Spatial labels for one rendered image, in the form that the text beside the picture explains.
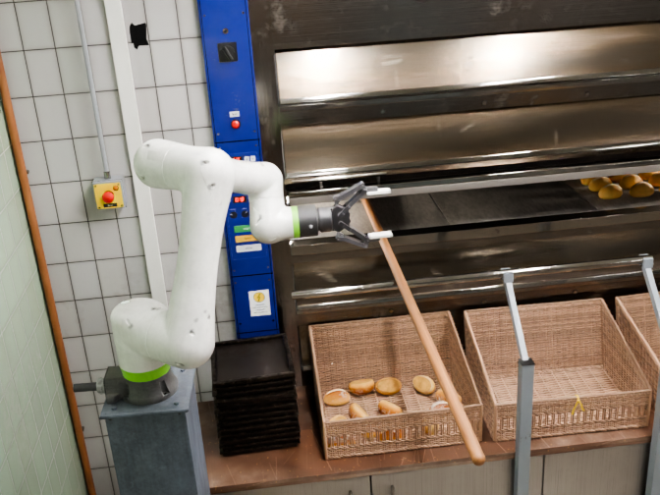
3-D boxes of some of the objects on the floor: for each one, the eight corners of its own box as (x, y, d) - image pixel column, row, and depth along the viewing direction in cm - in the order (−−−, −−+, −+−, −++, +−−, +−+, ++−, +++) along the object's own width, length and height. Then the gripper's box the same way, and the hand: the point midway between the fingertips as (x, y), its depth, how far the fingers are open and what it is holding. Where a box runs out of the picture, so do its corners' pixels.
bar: (314, 562, 314) (291, 288, 267) (632, 522, 323) (663, 250, 277) (322, 628, 285) (297, 334, 239) (671, 581, 295) (712, 291, 248)
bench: (212, 514, 341) (194, 397, 319) (762, 448, 360) (783, 333, 337) (208, 623, 290) (188, 493, 267) (851, 539, 308) (882, 411, 285)
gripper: (313, 175, 235) (387, 167, 236) (319, 253, 244) (390, 246, 246) (315, 183, 228) (391, 175, 229) (322, 263, 238) (395, 255, 239)
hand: (387, 212), depth 238 cm, fingers open, 13 cm apart
